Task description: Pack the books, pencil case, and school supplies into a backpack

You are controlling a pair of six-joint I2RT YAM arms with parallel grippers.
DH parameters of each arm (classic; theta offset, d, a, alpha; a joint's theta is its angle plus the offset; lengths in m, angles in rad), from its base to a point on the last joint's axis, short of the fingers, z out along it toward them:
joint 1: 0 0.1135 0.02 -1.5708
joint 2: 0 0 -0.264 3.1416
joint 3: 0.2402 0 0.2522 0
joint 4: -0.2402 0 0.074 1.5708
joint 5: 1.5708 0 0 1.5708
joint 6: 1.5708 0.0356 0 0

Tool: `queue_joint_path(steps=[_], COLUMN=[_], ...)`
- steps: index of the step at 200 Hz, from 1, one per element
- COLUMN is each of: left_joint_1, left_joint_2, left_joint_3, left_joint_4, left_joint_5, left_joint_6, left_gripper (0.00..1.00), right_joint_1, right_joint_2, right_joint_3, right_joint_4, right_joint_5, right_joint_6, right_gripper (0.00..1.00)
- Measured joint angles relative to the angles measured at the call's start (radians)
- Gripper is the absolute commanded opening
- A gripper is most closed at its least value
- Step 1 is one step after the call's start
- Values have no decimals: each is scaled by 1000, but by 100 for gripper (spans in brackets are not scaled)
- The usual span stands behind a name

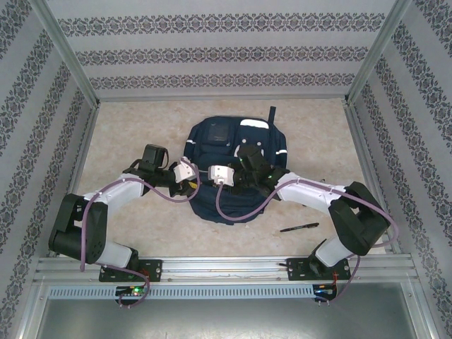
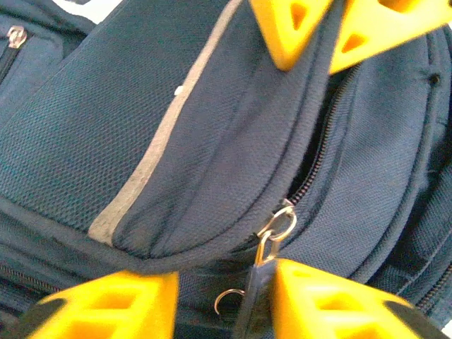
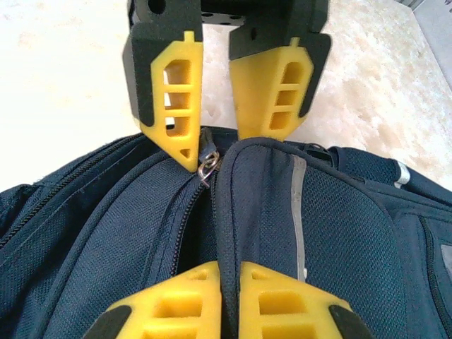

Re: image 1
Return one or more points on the black marker pen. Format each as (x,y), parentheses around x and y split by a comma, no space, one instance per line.
(300,227)

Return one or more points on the grey sheet metal panel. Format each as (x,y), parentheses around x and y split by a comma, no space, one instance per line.
(226,321)

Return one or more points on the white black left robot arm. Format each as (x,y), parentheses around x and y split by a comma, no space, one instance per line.
(113,190)

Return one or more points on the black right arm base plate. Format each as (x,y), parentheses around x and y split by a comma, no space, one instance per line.
(295,270)

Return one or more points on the aluminium frame post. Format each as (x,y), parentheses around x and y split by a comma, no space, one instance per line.
(379,49)
(63,49)

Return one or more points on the navy blue backpack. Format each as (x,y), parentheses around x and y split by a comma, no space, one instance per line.
(219,141)

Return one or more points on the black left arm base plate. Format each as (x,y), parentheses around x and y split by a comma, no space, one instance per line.
(153,268)

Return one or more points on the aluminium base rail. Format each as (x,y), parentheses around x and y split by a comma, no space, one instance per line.
(219,265)

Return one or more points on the aluminium side rail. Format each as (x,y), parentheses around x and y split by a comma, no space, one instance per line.
(86,141)
(360,141)

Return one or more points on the small controller board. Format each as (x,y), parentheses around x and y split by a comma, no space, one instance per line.
(325,291)
(127,291)

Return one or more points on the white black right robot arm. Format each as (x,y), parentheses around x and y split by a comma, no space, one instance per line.
(310,190)

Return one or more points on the aluminium back rail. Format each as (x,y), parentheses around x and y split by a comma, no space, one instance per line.
(212,97)

